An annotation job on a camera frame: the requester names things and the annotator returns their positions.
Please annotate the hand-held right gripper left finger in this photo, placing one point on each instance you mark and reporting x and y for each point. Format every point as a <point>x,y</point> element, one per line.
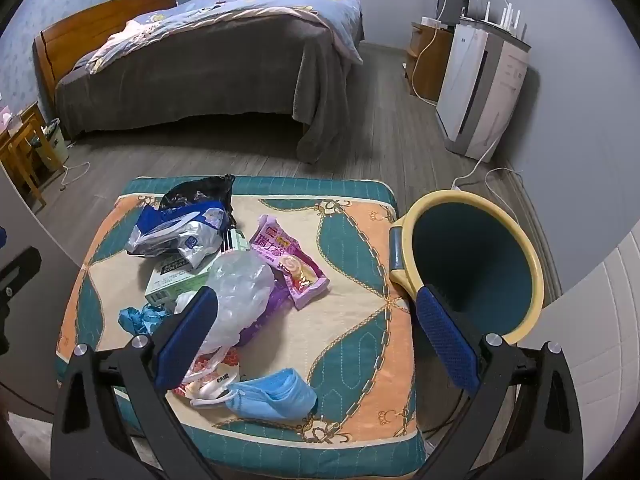
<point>187,342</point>

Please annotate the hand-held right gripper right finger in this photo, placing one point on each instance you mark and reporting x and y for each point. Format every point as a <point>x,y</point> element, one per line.
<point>447,345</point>

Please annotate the white wrapper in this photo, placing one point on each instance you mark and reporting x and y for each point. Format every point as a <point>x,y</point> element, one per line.
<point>210,385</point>

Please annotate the blue wrapper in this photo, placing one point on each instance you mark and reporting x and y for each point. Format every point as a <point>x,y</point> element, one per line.
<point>142,320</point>

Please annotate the light green cardboard box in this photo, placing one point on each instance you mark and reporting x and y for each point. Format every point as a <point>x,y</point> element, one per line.
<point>170,280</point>

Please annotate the clear plastic bag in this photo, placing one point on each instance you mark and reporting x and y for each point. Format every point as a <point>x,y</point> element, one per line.
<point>240,285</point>

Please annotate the purple plastic wrapper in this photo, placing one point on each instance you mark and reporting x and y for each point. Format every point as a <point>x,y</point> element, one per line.
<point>265,320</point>

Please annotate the yellow rimmed teal trash bin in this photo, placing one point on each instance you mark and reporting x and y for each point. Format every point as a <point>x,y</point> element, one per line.
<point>475,260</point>

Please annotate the blue face mask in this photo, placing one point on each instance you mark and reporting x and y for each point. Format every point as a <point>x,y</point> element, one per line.
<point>270,395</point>

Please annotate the blue and silver foil packet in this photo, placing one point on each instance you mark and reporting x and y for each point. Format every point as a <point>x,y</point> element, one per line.
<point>170,232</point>

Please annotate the purple snack packet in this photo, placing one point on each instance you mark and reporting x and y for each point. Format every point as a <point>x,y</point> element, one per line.
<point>280,255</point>

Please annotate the black plastic bag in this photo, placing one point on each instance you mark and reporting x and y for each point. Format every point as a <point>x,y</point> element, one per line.
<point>200,192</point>

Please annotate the patterned green beige rug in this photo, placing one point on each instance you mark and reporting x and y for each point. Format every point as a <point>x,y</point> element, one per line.
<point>350,310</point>

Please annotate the wooden nightstand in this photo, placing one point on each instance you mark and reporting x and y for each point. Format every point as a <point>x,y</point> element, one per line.
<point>22,150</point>

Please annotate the small white waste bin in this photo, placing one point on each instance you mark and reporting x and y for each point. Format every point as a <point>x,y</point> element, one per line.
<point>52,142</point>

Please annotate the white power strip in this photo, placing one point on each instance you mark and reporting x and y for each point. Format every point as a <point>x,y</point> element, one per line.
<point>456,186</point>

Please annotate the bed with grey cover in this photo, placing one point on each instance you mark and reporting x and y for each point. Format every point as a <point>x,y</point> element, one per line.
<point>200,90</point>

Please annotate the white air purifier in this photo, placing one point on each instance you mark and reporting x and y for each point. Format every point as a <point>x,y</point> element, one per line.
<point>470,90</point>

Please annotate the wooden bed headboard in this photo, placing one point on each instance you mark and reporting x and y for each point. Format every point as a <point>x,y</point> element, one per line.
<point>100,20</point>

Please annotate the wooden cabinet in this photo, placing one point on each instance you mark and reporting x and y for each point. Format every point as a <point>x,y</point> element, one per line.
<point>430,70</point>

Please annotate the flat white box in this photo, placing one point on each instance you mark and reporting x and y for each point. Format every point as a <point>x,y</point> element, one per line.
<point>434,22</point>

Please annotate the white router with antennas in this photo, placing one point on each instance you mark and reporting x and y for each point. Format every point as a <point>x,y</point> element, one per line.
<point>500,22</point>

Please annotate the light blue printed duvet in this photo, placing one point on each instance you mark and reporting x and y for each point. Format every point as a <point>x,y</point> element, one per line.
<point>240,15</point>

